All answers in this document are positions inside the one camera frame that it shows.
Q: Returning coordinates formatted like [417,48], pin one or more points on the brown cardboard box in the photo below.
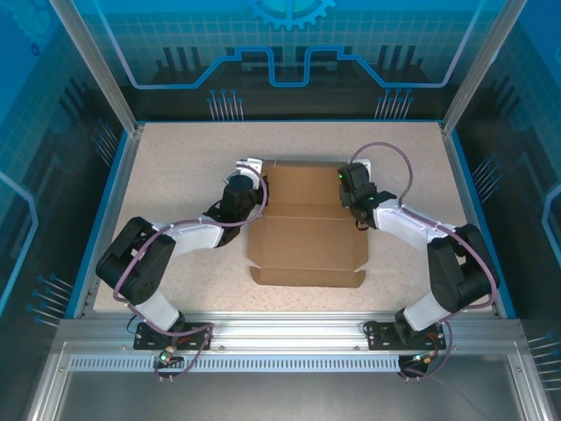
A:
[307,245]

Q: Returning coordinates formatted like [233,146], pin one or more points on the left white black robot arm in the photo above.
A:
[136,267]

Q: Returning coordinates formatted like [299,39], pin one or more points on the aluminium side rail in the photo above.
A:
[123,175]
[458,175]

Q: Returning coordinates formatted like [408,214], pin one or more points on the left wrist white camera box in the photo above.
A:
[250,166]

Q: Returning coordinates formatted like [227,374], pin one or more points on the aluminium frame post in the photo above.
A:
[480,66]
[105,66]

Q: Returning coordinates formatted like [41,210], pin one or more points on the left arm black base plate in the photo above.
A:
[144,342]

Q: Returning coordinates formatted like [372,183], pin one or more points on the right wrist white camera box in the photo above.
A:
[367,166]

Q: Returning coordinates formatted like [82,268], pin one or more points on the aluminium cross rail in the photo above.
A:
[285,329]

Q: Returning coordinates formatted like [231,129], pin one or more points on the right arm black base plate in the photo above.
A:
[377,337]

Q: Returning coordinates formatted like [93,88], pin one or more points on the yellow power connector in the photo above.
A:
[168,352]
[425,357]

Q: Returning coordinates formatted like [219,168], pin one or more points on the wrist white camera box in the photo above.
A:
[367,166]
[250,166]

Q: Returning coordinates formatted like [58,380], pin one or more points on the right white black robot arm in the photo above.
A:
[451,272]

